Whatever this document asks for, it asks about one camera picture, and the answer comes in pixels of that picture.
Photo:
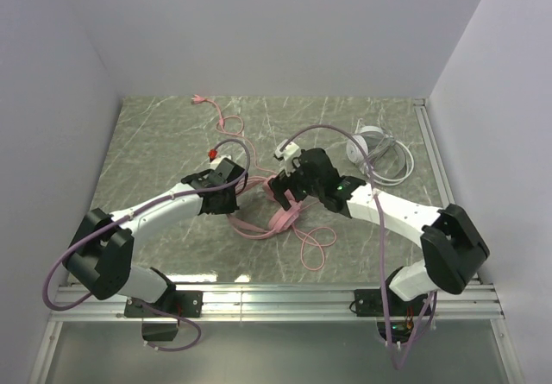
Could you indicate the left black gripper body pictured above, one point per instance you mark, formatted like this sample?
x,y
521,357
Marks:
x,y
233,190

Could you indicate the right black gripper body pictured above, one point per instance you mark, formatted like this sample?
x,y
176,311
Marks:
x,y
284,184

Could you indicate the pink headset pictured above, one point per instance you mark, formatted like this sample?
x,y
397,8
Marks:
x,y
281,221

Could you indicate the white headset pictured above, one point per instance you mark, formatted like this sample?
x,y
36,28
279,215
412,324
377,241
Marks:
x,y
391,160

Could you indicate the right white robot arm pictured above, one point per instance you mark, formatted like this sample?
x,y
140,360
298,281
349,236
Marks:
x,y
362,202

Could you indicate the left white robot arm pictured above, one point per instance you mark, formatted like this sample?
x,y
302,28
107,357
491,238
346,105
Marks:
x,y
102,262

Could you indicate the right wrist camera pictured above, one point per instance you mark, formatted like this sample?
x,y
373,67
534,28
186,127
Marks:
x,y
286,153

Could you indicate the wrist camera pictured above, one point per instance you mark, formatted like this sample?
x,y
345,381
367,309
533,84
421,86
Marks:
x,y
286,153
215,159

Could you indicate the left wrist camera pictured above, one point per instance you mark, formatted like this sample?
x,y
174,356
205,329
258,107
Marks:
x,y
215,159

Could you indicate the front aluminium rail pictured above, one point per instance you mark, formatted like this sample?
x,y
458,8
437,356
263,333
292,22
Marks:
x,y
286,303

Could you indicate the aluminium rail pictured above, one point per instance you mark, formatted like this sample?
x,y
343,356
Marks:
x,y
437,164
286,303

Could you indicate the right side aluminium rail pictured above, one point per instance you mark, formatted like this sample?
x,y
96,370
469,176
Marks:
x,y
437,164

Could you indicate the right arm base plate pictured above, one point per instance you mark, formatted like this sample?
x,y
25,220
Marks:
x,y
369,303

